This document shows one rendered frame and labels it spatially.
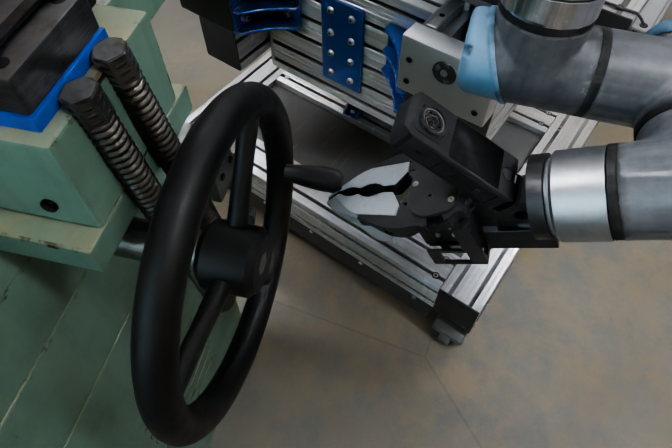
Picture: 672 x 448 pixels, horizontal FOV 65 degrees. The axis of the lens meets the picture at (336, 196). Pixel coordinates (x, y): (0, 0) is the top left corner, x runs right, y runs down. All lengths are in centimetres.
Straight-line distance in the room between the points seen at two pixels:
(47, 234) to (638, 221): 42
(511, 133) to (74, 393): 112
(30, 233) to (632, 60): 47
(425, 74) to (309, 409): 79
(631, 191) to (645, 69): 10
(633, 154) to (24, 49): 40
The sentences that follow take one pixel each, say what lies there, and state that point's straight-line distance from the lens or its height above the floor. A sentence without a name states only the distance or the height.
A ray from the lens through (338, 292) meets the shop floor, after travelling 132.
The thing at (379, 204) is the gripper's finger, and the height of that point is 80.
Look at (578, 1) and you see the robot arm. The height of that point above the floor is 97.
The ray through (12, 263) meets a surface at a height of 81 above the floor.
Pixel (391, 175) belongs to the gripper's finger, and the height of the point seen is 80.
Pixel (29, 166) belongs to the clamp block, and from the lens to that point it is 38.
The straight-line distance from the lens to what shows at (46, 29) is 37.
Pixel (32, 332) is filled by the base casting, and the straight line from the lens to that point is 56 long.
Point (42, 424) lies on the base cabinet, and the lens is 63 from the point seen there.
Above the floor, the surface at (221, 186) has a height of 57.
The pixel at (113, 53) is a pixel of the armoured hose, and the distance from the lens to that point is 38.
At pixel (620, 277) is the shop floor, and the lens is 152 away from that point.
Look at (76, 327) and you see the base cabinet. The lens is 62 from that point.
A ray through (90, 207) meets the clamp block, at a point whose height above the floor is 90.
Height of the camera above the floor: 119
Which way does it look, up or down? 54 degrees down
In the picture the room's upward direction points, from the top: straight up
